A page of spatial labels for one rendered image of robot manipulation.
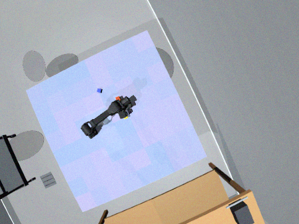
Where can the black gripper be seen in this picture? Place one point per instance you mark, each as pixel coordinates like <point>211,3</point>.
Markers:
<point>128,106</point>

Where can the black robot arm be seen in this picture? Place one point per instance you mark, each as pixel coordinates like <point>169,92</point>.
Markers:
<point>115,107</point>

